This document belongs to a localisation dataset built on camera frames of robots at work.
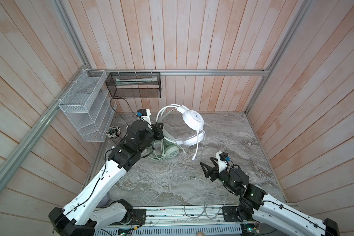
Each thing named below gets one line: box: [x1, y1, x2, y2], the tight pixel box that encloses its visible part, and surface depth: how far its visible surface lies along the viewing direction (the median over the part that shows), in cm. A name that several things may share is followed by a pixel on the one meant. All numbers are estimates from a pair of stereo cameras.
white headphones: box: [155, 103, 206, 161], surface depth 59 cm
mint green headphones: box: [147, 138, 180, 161], surface depth 92 cm
